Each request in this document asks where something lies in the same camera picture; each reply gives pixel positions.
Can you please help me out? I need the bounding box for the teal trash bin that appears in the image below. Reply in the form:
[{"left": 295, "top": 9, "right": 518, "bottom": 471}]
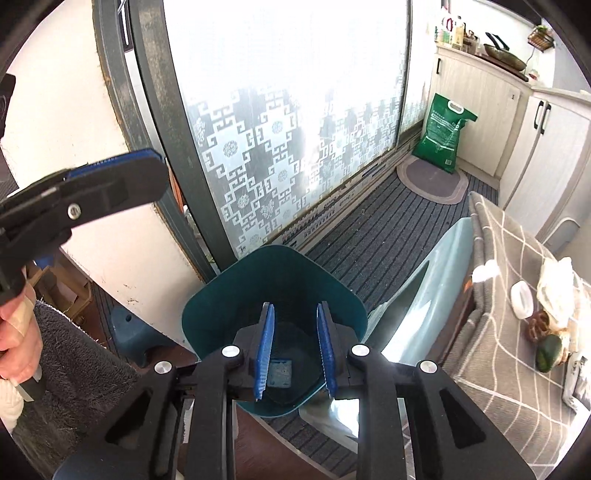
[{"left": 181, "top": 244, "right": 369, "bottom": 418}]

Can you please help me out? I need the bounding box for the dark green fruit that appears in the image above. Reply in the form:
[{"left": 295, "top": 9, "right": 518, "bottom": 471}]
[{"left": 536, "top": 335, "right": 563, "bottom": 373}]

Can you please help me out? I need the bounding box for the grey checked tablecloth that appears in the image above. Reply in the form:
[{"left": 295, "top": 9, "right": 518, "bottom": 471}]
[{"left": 443, "top": 191, "right": 586, "bottom": 468}]

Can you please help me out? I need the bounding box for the brown round shell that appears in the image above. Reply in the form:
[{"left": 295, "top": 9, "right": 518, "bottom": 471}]
[{"left": 526, "top": 311, "right": 551, "bottom": 342}]

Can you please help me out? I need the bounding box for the blue plastic stool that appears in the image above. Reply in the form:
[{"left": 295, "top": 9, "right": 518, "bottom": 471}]
[{"left": 111, "top": 305, "right": 185, "bottom": 368}]

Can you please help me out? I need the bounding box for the patterned frosted glass door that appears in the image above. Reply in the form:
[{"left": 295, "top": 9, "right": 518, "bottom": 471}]
[{"left": 159, "top": 0, "right": 439, "bottom": 265}]

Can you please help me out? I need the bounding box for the blue paper scrap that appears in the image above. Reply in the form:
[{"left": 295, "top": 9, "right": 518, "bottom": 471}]
[{"left": 268, "top": 359, "right": 293, "bottom": 388}]

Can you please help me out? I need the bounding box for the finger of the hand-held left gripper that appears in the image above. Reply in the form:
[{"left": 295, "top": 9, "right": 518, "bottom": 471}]
[
  {"left": 69, "top": 148, "right": 163, "bottom": 180},
  {"left": 0, "top": 156, "right": 171, "bottom": 247}
]

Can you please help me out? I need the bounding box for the grey oval mat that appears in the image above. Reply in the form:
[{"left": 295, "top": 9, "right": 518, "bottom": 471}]
[{"left": 397, "top": 157, "right": 469, "bottom": 206}]

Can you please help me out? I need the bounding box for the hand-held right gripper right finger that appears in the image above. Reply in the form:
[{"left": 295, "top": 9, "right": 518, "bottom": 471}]
[{"left": 316, "top": 302, "right": 539, "bottom": 480}]

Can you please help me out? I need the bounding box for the dark striped floor mat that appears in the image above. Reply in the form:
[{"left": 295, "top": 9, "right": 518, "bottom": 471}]
[{"left": 90, "top": 159, "right": 502, "bottom": 472}]

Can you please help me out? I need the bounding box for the black wall rack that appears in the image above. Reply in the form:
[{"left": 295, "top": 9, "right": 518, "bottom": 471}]
[{"left": 529, "top": 25, "right": 556, "bottom": 52}]

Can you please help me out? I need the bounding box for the sliding door bottom rail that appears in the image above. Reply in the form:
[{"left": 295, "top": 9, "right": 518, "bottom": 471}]
[{"left": 270, "top": 136, "right": 419, "bottom": 252}]

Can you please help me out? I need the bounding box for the white round lid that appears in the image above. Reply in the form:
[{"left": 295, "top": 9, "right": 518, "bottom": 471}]
[{"left": 511, "top": 281, "right": 534, "bottom": 319}]

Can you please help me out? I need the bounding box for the white printed packet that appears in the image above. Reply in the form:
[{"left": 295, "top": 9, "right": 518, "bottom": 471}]
[{"left": 562, "top": 351, "right": 591, "bottom": 412}]

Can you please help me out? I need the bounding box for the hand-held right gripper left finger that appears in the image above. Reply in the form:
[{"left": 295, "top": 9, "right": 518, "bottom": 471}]
[{"left": 51, "top": 302, "right": 278, "bottom": 480}]

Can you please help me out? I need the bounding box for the crumpled white tissue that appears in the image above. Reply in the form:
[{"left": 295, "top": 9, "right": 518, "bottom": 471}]
[{"left": 472, "top": 263, "right": 502, "bottom": 284}]

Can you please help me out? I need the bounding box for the person's left hand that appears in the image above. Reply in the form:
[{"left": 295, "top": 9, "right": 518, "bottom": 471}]
[{"left": 0, "top": 282, "right": 43, "bottom": 387}]

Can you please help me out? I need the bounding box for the white single door cabinet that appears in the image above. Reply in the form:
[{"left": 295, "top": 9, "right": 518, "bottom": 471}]
[{"left": 429, "top": 44, "right": 532, "bottom": 178}]

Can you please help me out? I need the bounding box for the dark frying pan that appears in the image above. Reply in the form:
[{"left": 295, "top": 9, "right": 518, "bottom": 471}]
[{"left": 482, "top": 32, "right": 528, "bottom": 71}]

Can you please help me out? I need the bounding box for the white plastic jug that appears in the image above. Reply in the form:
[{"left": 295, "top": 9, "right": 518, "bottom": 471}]
[{"left": 440, "top": 7, "right": 455, "bottom": 45}]

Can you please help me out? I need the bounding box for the white crumpled plastic wrapper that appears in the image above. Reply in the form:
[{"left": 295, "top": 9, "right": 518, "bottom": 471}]
[{"left": 536, "top": 257, "right": 579, "bottom": 331}]

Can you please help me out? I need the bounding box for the light blue plastic table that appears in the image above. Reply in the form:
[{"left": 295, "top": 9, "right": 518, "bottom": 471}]
[{"left": 299, "top": 217, "right": 477, "bottom": 439}]

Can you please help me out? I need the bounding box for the green rice bag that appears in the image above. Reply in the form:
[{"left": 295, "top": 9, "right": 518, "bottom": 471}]
[{"left": 412, "top": 93, "right": 478, "bottom": 175}]

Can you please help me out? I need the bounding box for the white double door cabinet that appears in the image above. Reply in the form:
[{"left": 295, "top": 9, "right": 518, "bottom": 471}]
[{"left": 499, "top": 85, "right": 591, "bottom": 234}]

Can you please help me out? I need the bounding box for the grey fluffy cloth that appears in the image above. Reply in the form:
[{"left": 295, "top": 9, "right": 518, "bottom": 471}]
[{"left": 9, "top": 302, "right": 140, "bottom": 462}]

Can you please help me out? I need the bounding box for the dark door frame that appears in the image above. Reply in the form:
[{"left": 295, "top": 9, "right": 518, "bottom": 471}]
[{"left": 92, "top": 0, "right": 245, "bottom": 283}]

